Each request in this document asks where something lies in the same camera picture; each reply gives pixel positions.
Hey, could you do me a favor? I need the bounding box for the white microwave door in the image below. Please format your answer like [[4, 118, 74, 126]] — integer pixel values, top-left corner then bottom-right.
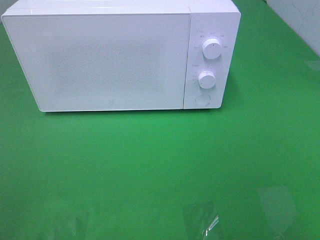
[[3, 14, 190, 112]]

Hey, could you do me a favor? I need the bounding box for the white upper power knob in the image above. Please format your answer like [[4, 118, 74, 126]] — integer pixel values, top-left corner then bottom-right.
[[201, 36, 223, 60]]

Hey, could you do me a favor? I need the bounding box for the white microwave oven body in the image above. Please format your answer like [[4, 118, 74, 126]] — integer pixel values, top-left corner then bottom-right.
[[1, 0, 241, 110]]

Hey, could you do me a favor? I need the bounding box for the clear tape patch on cloth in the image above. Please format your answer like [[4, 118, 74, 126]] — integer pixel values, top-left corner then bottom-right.
[[182, 201, 224, 240]]

